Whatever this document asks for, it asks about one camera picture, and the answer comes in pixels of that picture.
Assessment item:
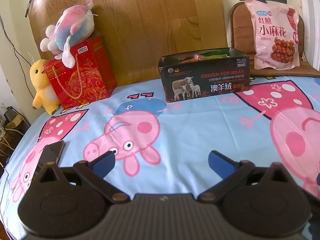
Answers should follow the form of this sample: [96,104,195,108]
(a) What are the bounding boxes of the orange snack packet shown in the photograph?
[180,54,203,64]

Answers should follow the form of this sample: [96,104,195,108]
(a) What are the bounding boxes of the green snack packet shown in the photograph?
[200,50,230,61]

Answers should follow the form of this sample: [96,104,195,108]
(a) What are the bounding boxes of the smartphone on bed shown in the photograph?
[35,140,65,173]

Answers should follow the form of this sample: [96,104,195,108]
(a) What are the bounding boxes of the cartoon pig bed sheet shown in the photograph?
[1,76,319,239]

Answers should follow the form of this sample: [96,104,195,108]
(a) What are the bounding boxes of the yellow duck plush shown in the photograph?
[29,59,60,115]

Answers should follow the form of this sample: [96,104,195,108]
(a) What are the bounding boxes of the red gift bag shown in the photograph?
[43,36,117,109]

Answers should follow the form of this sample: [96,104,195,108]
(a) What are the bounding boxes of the clutter beside bed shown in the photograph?
[1,106,30,164]

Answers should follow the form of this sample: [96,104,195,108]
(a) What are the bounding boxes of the black sheep printed box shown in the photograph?
[158,48,250,102]

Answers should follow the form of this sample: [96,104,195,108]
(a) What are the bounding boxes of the brown chair cushion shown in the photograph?
[231,0,319,77]

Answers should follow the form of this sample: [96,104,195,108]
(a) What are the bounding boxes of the pastel unicorn plush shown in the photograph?
[40,3,94,68]

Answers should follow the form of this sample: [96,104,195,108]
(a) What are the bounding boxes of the pink twisted dough snack bag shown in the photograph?
[245,0,300,70]

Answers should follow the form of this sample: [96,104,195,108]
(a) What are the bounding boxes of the wood pattern board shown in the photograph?
[28,0,227,86]

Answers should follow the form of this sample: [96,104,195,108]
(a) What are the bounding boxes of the black cable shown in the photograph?
[0,15,35,100]

